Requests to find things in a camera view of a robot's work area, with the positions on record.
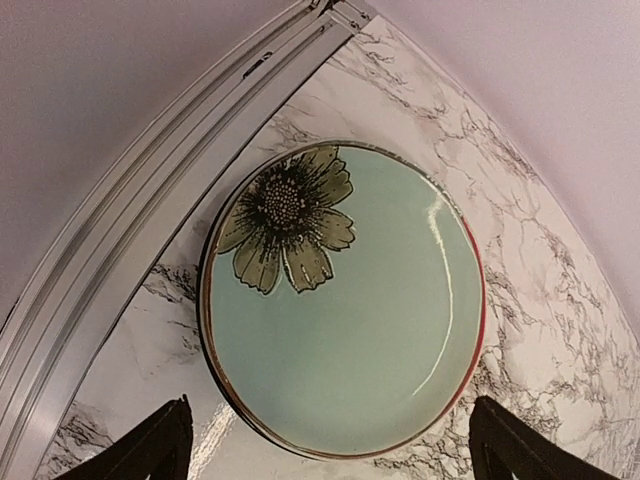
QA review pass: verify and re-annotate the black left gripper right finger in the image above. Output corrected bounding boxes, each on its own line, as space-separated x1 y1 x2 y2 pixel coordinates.
469 396 613 480

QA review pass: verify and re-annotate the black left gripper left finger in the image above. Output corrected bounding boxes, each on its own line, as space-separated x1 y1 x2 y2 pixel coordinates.
60 396 193 480

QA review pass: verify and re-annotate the pale green flower plate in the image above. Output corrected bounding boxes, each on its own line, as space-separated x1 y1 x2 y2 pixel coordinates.
210 140 481 460

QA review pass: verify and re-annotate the left aluminium frame post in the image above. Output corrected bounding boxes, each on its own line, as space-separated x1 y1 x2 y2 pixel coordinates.
1 1 376 479

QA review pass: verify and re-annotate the red teal floral plate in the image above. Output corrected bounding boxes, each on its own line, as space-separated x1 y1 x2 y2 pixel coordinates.
460 218 487 392

